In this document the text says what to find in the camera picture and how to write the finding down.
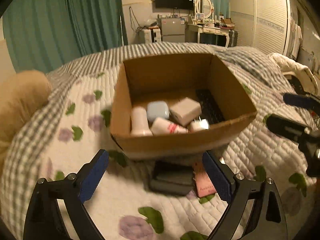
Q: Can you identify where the white cylindrical bottle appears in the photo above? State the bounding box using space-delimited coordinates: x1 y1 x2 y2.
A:
131 106 153 137

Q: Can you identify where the brown cardboard box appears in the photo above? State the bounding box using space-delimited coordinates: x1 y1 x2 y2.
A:
110 53 257 160

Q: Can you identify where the black power adapter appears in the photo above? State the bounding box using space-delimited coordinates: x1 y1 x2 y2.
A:
149 160 194 196

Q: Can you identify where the white tube with label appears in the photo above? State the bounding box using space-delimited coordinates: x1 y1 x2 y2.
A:
150 117 189 135

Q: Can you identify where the white padded jacket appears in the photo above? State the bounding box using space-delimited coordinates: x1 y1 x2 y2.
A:
267 53 319 95

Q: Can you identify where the small white plug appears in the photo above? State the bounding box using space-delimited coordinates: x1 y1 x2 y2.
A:
188 116 209 132

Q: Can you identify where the grey checked bed sheet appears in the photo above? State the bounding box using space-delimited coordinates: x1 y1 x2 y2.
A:
1 43 292 239

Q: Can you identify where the pink glitter notebook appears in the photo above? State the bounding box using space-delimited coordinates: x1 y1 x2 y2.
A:
193 161 217 198

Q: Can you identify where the white storage cabinet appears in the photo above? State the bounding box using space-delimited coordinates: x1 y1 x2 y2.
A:
139 28 162 43

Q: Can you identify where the white oval mirror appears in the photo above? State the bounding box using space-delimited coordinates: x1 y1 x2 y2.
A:
195 0 214 20

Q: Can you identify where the silver mini fridge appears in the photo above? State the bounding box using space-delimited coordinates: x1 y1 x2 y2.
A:
161 18 185 43

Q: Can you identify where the white charger block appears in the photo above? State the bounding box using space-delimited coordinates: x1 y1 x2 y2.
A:
169 97 202 126

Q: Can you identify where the green curtain left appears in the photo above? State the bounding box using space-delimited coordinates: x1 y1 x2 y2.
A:
3 0 128 73

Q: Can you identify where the floral white quilt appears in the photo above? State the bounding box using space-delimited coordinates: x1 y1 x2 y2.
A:
40 65 316 239

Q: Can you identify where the white louvered wardrobe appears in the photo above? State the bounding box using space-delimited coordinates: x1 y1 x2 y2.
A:
229 0 290 54

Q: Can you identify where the white dressing table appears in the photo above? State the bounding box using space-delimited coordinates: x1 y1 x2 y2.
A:
187 23 230 48

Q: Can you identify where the black remote control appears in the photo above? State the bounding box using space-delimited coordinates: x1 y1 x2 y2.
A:
195 89 225 125

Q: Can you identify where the tan pillow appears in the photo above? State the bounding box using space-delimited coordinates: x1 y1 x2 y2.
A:
1 70 52 160

